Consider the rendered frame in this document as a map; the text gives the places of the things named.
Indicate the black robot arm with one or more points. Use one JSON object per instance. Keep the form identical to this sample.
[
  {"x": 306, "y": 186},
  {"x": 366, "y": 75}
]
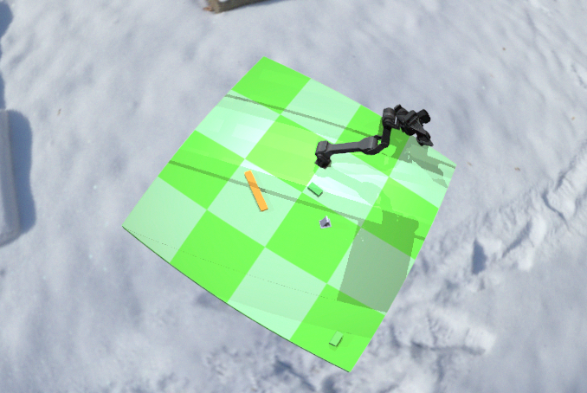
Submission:
[{"x": 368, "y": 146}]

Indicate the orange bar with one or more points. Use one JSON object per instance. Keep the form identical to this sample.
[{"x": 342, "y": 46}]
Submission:
[{"x": 255, "y": 190}]

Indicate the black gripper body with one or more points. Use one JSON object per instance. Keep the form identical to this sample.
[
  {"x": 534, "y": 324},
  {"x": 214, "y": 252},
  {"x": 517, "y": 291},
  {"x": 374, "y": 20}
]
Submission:
[{"x": 407, "y": 119}]

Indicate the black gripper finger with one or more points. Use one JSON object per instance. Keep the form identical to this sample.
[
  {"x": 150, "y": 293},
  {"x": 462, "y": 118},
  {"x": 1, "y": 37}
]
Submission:
[
  {"x": 415, "y": 125},
  {"x": 426, "y": 140}
]

